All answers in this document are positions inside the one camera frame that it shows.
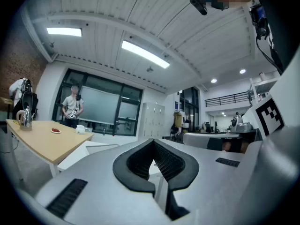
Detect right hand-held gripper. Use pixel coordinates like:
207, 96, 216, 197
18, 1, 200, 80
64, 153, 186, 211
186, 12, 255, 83
182, 54, 300, 151

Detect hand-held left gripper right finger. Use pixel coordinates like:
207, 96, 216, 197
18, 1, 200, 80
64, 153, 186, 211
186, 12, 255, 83
154, 138, 253, 225

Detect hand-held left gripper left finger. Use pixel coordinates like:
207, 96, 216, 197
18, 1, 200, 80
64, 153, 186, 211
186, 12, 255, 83
34, 138, 173, 225

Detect person's right hand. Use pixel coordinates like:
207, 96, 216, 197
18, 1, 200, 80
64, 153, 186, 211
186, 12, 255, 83
222, 141, 249, 153

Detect black balcony railing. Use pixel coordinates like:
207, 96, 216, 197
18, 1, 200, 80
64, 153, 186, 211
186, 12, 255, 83
204, 91, 250, 108

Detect wooden table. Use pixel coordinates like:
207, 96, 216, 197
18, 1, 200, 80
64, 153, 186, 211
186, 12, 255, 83
6, 119, 95, 181

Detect hanging yellow jacket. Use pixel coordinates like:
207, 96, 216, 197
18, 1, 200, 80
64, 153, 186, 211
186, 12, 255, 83
173, 111, 183, 128

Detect grey metal lockers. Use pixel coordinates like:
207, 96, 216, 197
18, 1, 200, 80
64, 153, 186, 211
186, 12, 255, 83
141, 102, 166, 140

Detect grey roll-down screen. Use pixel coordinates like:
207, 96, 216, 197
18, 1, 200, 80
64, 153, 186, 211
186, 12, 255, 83
78, 85, 120, 126

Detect black-framed window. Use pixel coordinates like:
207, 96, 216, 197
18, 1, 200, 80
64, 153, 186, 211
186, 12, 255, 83
52, 67, 144, 137

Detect black chest-mounted device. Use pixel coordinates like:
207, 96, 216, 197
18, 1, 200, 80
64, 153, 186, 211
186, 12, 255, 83
249, 4, 270, 41

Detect silver kettle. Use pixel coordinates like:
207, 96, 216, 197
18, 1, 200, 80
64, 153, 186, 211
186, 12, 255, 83
15, 105, 36, 132

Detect black office chair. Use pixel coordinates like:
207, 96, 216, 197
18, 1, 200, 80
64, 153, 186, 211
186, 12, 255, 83
20, 92, 39, 121

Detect rectangular ceiling light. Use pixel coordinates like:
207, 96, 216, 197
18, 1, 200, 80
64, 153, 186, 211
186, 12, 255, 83
121, 40, 170, 69
46, 27, 83, 38

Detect black cable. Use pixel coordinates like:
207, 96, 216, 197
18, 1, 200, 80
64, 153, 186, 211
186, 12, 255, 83
255, 35, 284, 76

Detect black head-worn camera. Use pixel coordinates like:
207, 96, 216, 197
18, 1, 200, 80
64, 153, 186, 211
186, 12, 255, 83
189, 0, 208, 16

